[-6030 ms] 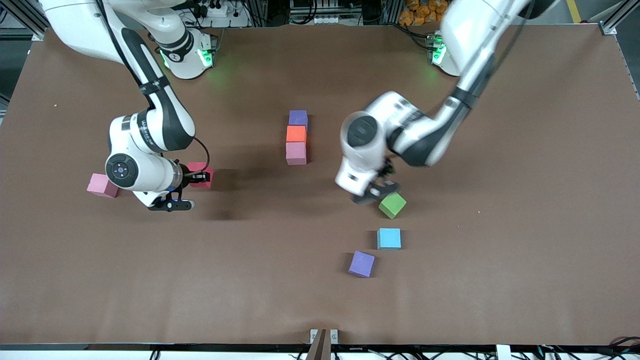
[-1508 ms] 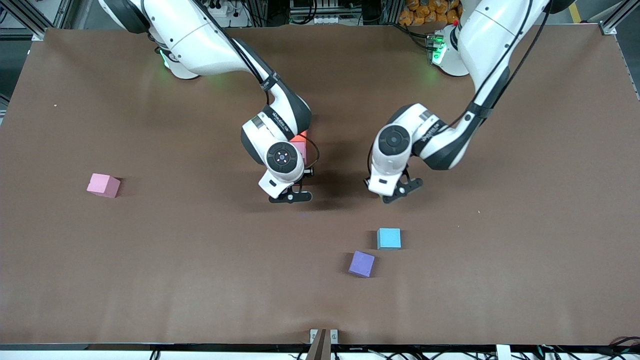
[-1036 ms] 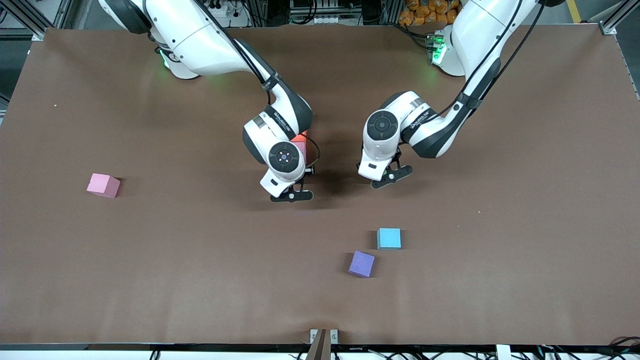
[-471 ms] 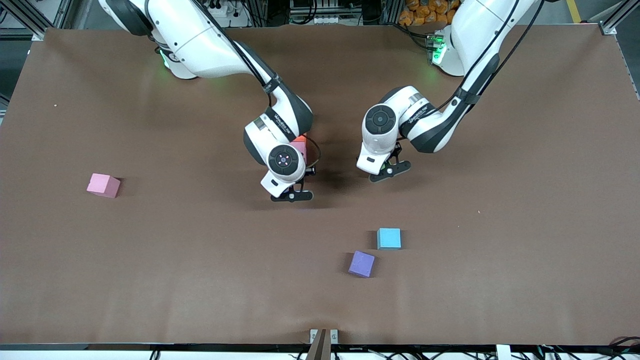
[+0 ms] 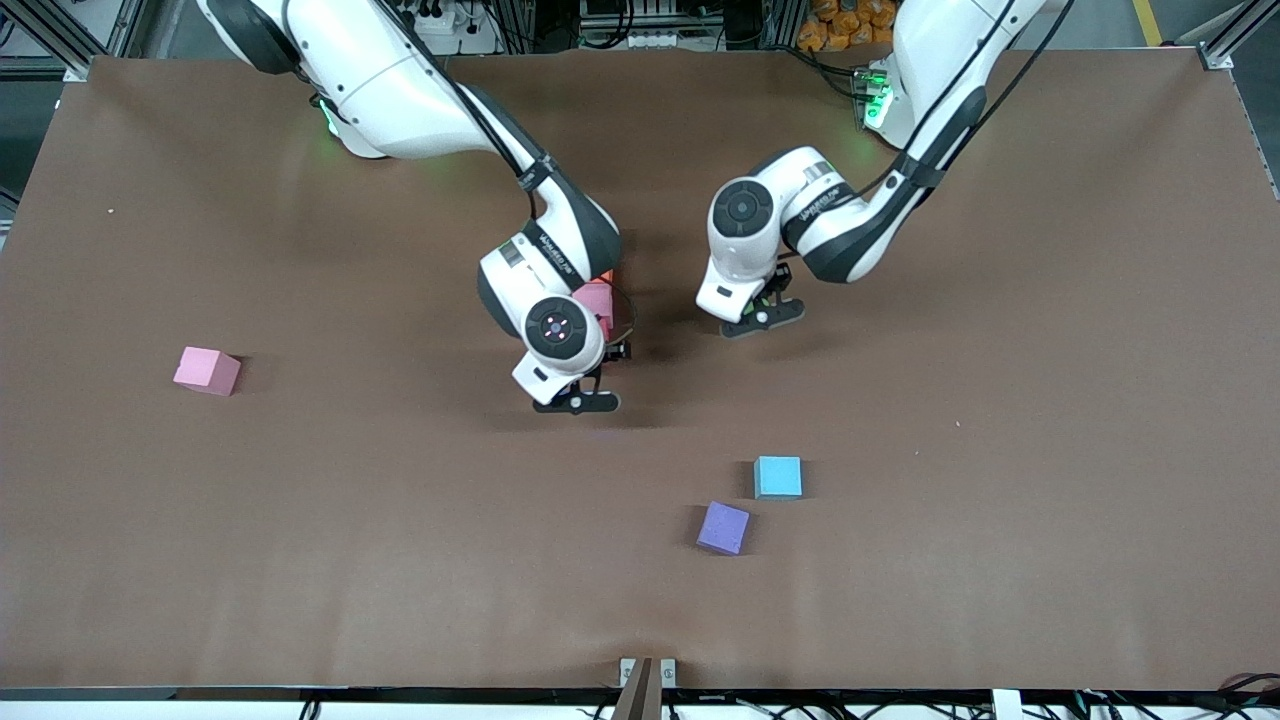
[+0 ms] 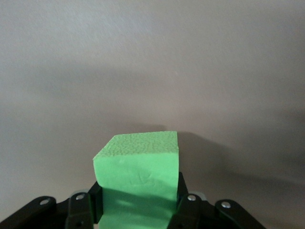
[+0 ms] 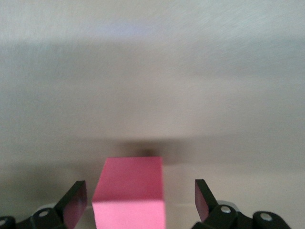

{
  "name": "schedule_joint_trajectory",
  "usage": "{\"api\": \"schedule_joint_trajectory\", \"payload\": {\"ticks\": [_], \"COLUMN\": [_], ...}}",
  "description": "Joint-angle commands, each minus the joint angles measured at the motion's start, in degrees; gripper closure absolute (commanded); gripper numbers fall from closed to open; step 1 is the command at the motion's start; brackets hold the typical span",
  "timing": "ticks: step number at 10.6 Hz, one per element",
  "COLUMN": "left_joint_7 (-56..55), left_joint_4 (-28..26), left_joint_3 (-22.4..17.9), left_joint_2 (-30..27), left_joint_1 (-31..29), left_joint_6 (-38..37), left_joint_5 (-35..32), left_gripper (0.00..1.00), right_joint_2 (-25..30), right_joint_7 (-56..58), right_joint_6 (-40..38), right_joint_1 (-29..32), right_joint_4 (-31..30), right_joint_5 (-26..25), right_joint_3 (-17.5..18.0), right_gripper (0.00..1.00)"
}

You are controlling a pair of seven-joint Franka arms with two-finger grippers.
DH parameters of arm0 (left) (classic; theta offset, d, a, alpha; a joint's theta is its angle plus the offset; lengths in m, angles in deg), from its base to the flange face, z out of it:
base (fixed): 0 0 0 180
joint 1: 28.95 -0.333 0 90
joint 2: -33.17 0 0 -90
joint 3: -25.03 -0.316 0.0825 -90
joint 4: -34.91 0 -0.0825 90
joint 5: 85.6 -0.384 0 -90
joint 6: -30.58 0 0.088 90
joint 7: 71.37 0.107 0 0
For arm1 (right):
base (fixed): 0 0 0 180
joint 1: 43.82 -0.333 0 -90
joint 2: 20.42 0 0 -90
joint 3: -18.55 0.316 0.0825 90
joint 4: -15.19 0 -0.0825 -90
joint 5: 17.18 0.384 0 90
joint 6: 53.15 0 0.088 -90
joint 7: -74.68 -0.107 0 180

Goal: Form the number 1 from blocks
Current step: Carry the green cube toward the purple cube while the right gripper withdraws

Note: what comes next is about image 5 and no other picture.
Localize orange net bags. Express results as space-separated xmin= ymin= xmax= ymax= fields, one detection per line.
xmin=797 ymin=0 xmax=901 ymax=54

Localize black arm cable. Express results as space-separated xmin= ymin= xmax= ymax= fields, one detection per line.
xmin=375 ymin=0 xmax=638 ymax=351
xmin=770 ymin=0 xmax=1077 ymax=291

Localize white power strip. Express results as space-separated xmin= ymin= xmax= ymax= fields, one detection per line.
xmin=410 ymin=0 xmax=471 ymax=37

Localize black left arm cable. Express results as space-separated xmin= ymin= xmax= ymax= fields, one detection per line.
xmin=770 ymin=0 xmax=1077 ymax=291

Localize brown strip at table edge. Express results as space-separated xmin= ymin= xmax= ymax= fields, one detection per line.
xmin=611 ymin=657 xmax=663 ymax=720

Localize grey equipment rack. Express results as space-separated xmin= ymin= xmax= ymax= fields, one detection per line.
xmin=578 ymin=0 xmax=693 ymax=49

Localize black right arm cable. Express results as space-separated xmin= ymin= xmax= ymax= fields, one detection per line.
xmin=375 ymin=0 xmax=638 ymax=351

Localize aluminium frame post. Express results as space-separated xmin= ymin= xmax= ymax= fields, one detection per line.
xmin=1195 ymin=0 xmax=1280 ymax=73
xmin=0 ymin=0 xmax=153 ymax=83

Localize paper table cover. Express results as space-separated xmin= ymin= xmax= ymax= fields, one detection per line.
xmin=0 ymin=45 xmax=1280 ymax=694

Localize light blue foam block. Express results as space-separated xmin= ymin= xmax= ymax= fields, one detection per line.
xmin=753 ymin=456 xmax=803 ymax=500

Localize purple foam block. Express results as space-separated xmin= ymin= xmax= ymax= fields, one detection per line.
xmin=696 ymin=501 xmax=751 ymax=556

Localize small metal table bracket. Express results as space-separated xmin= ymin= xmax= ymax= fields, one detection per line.
xmin=620 ymin=657 xmax=677 ymax=690

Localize black floor cable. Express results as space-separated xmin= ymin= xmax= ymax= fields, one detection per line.
xmin=1213 ymin=672 xmax=1280 ymax=703

